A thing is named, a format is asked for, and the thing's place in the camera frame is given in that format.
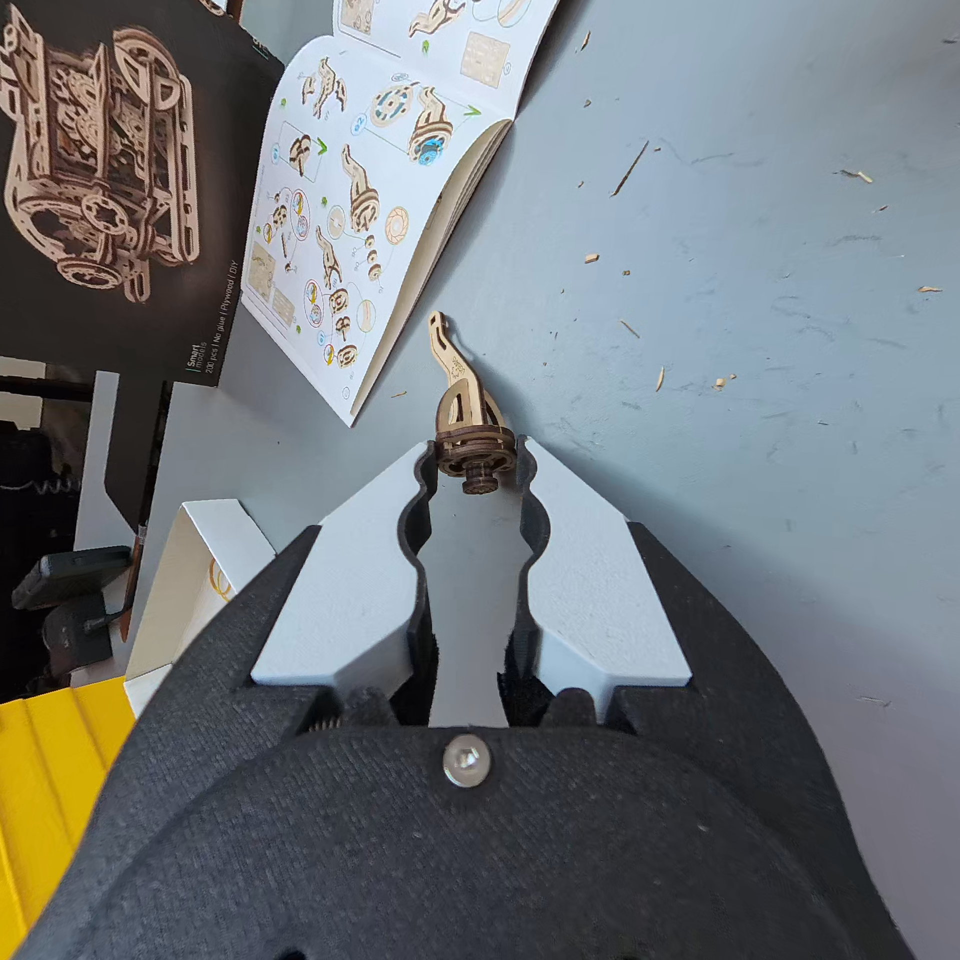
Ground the black model kit box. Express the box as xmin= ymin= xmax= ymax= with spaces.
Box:
xmin=0 ymin=0 xmax=286 ymax=389

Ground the black coiled cable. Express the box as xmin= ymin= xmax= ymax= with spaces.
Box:
xmin=0 ymin=465 xmax=82 ymax=498

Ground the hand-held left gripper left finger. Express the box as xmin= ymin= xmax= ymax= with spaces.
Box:
xmin=249 ymin=438 xmax=444 ymax=710

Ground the black device with cable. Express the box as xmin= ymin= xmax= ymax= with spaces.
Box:
xmin=11 ymin=546 xmax=135 ymax=676

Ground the open instruction booklet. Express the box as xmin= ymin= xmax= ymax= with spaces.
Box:
xmin=240 ymin=0 xmax=562 ymax=429

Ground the yellow plastic bin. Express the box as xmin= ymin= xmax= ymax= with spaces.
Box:
xmin=0 ymin=675 xmax=138 ymax=960

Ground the wooden propeller shaft assembly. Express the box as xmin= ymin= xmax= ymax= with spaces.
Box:
xmin=427 ymin=311 xmax=519 ymax=496

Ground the white cardboard tray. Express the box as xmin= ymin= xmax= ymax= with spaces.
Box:
xmin=123 ymin=498 xmax=277 ymax=717

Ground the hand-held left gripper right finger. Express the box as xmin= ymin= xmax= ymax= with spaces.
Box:
xmin=497 ymin=435 xmax=693 ymax=710

